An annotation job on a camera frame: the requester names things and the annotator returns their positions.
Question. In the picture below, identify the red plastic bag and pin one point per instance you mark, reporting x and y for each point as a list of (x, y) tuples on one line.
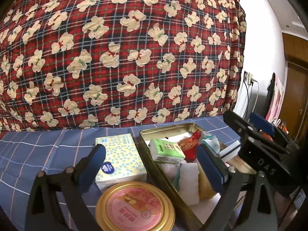
[(282, 125)]

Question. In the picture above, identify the gold rectangular tin box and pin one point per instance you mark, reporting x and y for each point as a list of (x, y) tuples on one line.
[(163, 175)]

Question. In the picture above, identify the black monitor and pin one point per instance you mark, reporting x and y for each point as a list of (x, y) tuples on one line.
[(270, 92)]

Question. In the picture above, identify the yellow sponge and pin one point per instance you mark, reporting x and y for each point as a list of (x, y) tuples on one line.
[(204, 187)]

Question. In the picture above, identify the red embroidered drawstring pouch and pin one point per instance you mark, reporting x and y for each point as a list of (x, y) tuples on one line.
[(189, 146)]

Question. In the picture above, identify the white sponge block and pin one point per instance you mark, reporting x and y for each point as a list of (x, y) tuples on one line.
[(230, 151)]

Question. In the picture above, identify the red plaid bear quilt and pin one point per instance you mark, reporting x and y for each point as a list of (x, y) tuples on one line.
[(68, 64)]

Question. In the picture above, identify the tissue box green dots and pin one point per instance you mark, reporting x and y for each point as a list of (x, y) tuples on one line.
[(122, 162)]

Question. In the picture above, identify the teal cloth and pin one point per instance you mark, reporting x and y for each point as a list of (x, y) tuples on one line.
[(177, 179)]

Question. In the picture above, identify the wooden door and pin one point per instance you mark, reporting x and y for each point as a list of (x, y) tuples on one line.
[(294, 108)]

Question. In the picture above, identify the green tissue pack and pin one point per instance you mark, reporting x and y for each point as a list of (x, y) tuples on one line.
[(165, 151)]

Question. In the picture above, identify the wall power socket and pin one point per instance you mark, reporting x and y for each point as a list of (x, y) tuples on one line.
[(248, 78)]

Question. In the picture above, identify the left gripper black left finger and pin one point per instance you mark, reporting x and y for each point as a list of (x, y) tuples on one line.
[(43, 209)]

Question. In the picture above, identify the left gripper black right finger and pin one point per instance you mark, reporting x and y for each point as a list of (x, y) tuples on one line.
[(251, 192)]

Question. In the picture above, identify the blue plaid tablecloth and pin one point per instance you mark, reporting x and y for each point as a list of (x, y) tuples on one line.
[(24, 153)]

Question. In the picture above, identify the pale pink fluffy pad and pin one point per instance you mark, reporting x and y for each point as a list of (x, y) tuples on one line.
[(169, 170)]

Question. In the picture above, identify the round gold tin pink lid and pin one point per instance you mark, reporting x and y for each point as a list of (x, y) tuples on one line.
[(134, 206)]

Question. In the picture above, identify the white gauze roll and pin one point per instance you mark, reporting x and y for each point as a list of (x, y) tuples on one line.
[(188, 183)]

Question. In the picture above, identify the cotton swab packet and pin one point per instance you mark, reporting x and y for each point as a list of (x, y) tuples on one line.
[(211, 140)]

